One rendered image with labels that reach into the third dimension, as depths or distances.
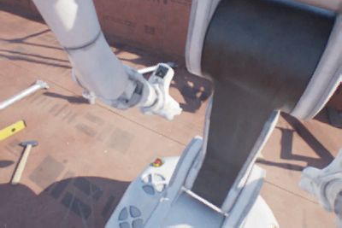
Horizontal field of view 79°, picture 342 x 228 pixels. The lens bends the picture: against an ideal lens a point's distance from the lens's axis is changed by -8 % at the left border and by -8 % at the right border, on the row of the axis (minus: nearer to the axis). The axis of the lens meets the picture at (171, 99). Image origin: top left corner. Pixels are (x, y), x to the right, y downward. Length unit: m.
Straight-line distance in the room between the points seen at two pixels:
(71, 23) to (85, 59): 0.06
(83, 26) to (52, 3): 0.05
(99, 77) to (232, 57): 0.20
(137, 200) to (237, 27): 0.68
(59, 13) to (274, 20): 0.25
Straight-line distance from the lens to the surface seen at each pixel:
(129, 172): 1.32
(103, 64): 0.35
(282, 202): 1.46
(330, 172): 0.54
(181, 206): 0.68
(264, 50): 0.29
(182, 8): 2.46
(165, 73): 0.57
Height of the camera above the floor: 1.08
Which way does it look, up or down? 36 degrees down
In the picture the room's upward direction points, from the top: 9 degrees clockwise
